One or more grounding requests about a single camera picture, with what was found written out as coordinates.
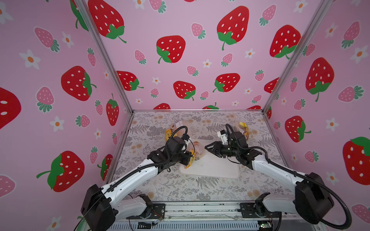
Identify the ziploc bag with cookies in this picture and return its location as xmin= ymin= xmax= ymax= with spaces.
xmin=185 ymin=139 xmax=214 ymax=169

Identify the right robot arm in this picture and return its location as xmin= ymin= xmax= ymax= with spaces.
xmin=205 ymin=130 xmax=352 ymax=230

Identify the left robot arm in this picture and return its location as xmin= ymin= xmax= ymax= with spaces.
xmin=81 ymin=134 xmax=191 ymax=231

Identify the ziploc bag far right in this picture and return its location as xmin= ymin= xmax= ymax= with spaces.
xmin=235 ymin=117 xmax=251 ymax=141

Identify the ziploc bag yellow duck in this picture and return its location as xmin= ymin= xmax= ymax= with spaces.
xmin=165 ymin=120 xmax=190 ymax=141

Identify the white plastic tray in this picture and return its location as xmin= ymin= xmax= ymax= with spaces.
xmin=179 ymin=154 xmax=240 ymax=179

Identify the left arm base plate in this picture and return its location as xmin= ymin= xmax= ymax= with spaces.
xmin=136 ymin=203 xmax=166 ymax=219

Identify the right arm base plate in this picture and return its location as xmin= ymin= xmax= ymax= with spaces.
xmin=237 ymin=202 xmax=279 ymax=218

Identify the aluminium front rail frame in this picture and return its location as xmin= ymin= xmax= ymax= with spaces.
xmin=77 ymin=200 xmax=329 ymax=231

